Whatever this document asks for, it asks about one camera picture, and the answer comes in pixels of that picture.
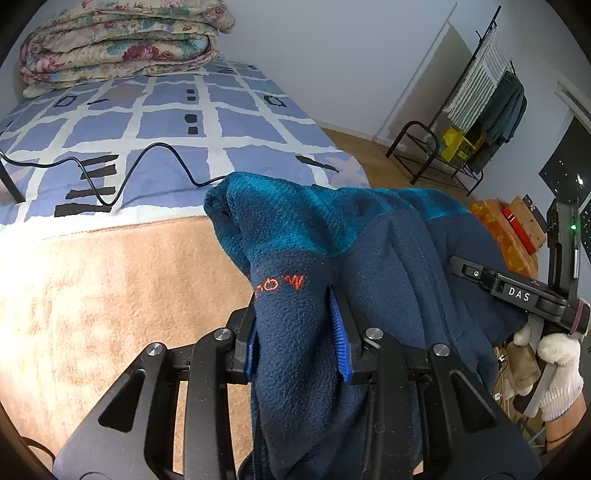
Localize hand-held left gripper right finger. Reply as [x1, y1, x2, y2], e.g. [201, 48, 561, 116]
[325, 284, 541, 480]

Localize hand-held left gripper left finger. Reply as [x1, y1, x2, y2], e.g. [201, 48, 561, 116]
[54, 295, 259, 480]

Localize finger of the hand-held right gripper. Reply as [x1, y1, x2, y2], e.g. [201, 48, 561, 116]
[449, 256, 499, 296]

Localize teal plaid fleece jacket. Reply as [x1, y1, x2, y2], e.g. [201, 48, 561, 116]
[203, 171, 529, 480]

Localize person's right forearm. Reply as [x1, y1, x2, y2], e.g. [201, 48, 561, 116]
[545, 397, 589, 455]

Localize black clothes rack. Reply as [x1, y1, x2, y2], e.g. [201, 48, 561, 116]
[385, 6, 513, 199]

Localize dark hanging clothes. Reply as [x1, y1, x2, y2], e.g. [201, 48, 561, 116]
[468, 71, 528, 171]

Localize person's right hand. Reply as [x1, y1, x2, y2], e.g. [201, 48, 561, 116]
[501, 323, 585, 423]

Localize orange patterned box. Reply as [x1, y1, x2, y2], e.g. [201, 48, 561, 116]
[468, 198, 539, 278]

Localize red box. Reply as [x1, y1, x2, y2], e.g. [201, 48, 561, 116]
[501, 207, 539, 254]

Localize cardboard box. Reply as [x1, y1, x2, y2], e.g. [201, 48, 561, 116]
[508, 194, 550, 252]

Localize yellow box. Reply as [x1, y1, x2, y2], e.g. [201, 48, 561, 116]
[438, 127, 478, 167]

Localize dark window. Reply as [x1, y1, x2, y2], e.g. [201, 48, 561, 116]
[545, 115, 591, 222]

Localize white striped towel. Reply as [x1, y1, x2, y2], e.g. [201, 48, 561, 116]
[445, 25, 511, 134]

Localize blue checkered bedsheet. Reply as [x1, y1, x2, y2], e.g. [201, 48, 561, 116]
[0, 60, 372, 227]

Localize black tripod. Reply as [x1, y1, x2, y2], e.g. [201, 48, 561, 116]
[0, 159, 25, 205]

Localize folded floral quilt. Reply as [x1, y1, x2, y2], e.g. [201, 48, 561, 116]
[18, 0, 237, 99]

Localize black cable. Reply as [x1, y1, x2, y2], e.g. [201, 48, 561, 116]
[0, 143, 232, 208]

